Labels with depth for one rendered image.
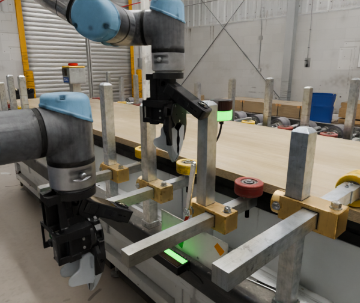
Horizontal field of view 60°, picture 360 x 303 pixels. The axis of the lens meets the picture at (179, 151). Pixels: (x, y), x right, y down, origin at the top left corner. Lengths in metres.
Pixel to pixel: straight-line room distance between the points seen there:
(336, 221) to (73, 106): 0.48
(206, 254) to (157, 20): 0.59
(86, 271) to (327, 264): 0.62
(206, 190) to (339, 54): 7.55
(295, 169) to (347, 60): 7.55
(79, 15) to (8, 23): 8.32
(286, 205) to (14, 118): 0.50
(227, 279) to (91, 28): 0.46
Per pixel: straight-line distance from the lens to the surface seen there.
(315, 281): 0.99
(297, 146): 0.62
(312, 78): 8.43
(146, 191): 0.95
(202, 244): 0.87
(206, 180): 0.79
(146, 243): 0.69
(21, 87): 2.08
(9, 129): 0.47
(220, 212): 0.79
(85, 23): 0.60
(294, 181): 0.64
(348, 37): 8.19
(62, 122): 0.49
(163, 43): 0.70
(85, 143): 0.50
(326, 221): 0.63
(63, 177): 0.51
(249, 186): 0.87
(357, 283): 0.94
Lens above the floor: 1.22
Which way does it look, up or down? 15 degrees down
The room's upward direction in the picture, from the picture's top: straight up
